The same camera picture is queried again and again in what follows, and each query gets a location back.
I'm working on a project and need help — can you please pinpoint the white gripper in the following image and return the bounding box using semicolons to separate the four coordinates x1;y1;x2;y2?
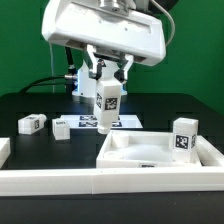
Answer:
42;0;166;84

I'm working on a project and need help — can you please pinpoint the white square tabletop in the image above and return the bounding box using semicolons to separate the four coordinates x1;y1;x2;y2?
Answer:
96;130;201;168

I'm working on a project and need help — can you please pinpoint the black cable bundle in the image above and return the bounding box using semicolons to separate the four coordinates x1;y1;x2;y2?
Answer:
19;75;78;94

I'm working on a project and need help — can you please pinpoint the white thin cable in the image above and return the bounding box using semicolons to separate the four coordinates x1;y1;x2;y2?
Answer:
49;42;56;94

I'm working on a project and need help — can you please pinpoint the white marker base plate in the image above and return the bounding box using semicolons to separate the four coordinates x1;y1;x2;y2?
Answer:
61;115;142;129

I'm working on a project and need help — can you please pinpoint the white left fence wall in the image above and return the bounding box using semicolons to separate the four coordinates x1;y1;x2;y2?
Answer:
0;138;11;168

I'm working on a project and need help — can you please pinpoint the white fence wall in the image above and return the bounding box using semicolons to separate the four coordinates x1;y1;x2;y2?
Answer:
0;167;224;196
196;136;224;167
0;138;11;168

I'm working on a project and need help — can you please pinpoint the white right fence wall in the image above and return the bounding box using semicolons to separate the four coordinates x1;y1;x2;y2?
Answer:
196;136;224;167

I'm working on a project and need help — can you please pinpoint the white front fence wall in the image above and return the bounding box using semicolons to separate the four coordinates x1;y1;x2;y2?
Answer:
0;167;224;196

